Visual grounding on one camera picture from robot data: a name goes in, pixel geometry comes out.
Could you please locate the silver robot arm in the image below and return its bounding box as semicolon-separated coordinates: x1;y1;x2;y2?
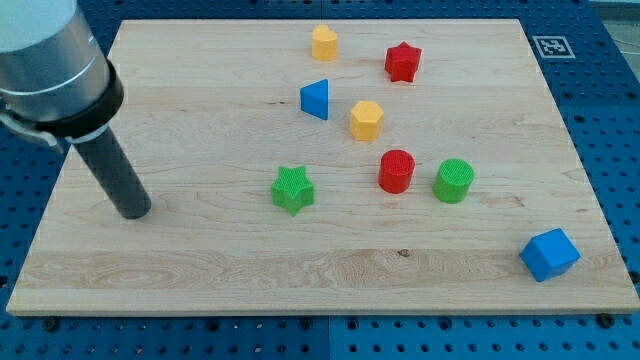
1;0;124;150

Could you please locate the wooden board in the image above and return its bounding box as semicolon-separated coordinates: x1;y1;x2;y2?
7;19;639;317

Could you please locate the green star block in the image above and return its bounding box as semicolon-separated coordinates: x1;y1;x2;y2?
271;166;315;217

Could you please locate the yellow hexagon block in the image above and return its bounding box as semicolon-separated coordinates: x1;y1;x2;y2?
349;100;384;142

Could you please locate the red cylinder block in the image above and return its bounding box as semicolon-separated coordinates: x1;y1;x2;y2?
378;149;415;194

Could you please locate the blue triangle block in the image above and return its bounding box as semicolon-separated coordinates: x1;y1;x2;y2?
300;79;329;120

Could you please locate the green cylinder block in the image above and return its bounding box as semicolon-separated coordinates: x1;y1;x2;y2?
433;158;475;204

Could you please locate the yellow heart block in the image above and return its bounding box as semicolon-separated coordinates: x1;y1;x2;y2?
312;24;339;61

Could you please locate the red star block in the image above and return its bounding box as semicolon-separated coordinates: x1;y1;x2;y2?
384;42;422;83

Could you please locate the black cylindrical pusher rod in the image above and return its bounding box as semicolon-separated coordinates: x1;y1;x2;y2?
74;128;151;219

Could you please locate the blue cube block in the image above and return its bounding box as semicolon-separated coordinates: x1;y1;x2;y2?
519;228;581;282

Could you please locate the white fiducial marker tag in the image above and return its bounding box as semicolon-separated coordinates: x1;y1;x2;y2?
532;35;575;60

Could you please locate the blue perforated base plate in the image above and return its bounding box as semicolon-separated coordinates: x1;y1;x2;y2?
1;0;639;359

